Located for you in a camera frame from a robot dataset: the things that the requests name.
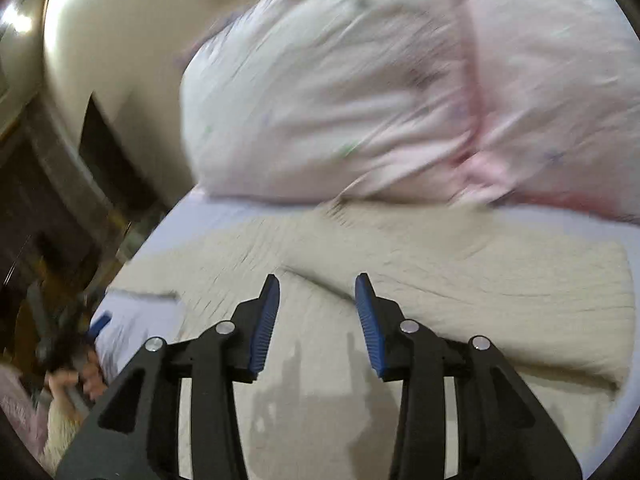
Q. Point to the pink floral pillow right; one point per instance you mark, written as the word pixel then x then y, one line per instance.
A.
pixel 560 86

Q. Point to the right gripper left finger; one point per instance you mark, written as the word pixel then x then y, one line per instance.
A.
pixel 133 431

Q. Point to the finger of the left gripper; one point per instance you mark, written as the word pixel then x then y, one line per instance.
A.
pixel 98 325

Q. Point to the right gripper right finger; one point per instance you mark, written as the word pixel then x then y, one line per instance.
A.
pixel 461 394

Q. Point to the pink floral pillow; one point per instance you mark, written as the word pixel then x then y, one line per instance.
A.
pixel 560 86
pixel 307 100

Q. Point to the left hand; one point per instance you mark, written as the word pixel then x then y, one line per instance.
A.
pixel 89 377

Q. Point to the pink floral pillow left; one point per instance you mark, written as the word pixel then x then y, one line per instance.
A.
pixel 307 100

